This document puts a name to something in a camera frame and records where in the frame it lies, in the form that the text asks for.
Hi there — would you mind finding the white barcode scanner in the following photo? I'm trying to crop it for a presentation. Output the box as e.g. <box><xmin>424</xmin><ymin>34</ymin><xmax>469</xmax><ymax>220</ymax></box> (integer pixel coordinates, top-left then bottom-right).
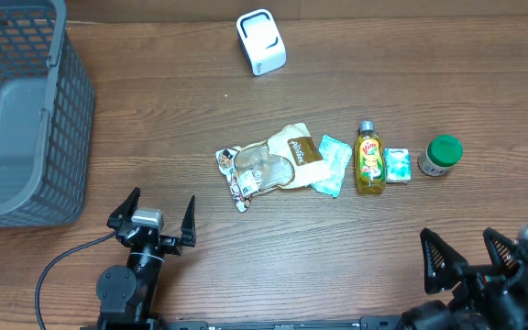
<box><xmin>236</xmin><ymin>8</ymin><xmax>287</xmax><ymax>76</ymax></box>

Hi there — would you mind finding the dark grey plastic basket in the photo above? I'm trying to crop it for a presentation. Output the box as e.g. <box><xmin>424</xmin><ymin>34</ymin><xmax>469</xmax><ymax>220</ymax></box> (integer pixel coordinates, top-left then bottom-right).
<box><xmin>0</xmin><ymin>0</ymin><xmax>95</xmax><ymax>227</ymax></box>

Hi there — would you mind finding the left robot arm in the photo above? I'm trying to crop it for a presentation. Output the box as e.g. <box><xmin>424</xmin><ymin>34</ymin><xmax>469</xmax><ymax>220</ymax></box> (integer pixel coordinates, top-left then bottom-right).
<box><xmin>95</xmin><ymin>187</ymin><xmax>196</xmax><ymax>329</ymax></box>

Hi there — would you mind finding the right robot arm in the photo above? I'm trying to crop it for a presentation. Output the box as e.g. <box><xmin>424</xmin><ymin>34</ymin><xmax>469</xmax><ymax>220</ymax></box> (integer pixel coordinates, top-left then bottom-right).
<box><xmin>396</xmin><ymin>226</ymin><xmax>528</xmax><ymax>330</ymax></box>

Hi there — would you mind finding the green lidded jar with tissues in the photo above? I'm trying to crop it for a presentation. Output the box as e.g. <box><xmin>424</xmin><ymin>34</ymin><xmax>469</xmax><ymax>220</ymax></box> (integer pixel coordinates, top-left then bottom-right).
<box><xmin>417</xmin><ymin>135</ymin><xmax>463</xmax><ymax>176</ymax></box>

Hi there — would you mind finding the small teal tissue pack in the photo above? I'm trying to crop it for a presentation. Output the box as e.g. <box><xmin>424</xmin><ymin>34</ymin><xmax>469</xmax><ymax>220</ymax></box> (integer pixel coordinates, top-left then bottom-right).
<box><xmin>384</xmin><ymin>148</ymin><xmax>412</xmax><ymax>183</ymax></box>

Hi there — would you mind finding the yellow liquid bottle silver cap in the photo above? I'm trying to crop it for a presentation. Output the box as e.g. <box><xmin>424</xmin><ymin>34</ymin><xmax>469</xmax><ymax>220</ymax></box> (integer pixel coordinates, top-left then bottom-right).
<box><xmin>354</xmin><ymin>120</ymin><xmax>386</xmax><ymax>194</ymax></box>

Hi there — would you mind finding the brown snack wrapper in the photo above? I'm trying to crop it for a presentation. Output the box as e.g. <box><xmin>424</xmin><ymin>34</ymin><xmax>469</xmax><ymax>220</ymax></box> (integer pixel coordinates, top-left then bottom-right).
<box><xmin>215</xmin><ymin>123</ymin><xmax>330</xmax><ymax>213</ymax></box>

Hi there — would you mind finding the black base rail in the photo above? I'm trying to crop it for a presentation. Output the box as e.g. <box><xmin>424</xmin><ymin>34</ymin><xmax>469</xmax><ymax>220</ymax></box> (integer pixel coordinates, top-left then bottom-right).
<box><xmin>82</xmin><ymin>315</ymin><xmax>401</xmax><ymax>330</ymax></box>

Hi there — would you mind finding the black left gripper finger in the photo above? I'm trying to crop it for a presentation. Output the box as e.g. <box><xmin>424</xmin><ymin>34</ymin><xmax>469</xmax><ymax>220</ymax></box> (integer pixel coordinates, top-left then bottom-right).
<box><xmin>181</xmin><ymin>195</ymin><xmax>196</xmax><ymax>248</ymax></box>
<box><xmin>106</xmin><ymin>187</ymin><xmax>141</xmax><ymax>229</ymax></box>

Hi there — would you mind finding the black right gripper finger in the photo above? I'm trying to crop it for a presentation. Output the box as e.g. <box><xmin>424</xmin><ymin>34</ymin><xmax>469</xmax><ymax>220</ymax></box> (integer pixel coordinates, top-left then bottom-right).
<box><xmin>483</xmin><ymin>227</ymin><xmax>520</xmax><ymax>278</ymax></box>
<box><xmin>420</xmin><ymin>228</ymin><xmax>468</xmax><ymax>294</ymax></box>

